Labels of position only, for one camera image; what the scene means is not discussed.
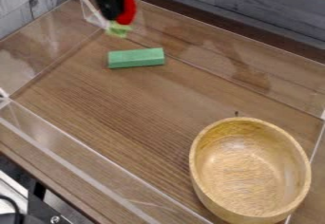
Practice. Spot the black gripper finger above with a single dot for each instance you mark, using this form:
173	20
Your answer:
105	6
118	8

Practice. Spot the red plush strawberry toy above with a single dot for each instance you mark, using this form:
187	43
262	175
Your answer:
121	25

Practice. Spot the clear acrylic corner bracket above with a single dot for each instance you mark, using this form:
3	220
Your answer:
93	15

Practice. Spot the clear acrylic tray walls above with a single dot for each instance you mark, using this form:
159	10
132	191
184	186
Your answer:
104	133

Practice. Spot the wooden bowl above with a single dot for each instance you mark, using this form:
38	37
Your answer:
250	169

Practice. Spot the green rectangular block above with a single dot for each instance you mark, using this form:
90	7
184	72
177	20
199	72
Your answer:
136	57

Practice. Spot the black metal table frame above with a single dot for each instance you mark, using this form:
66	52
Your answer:
50	208

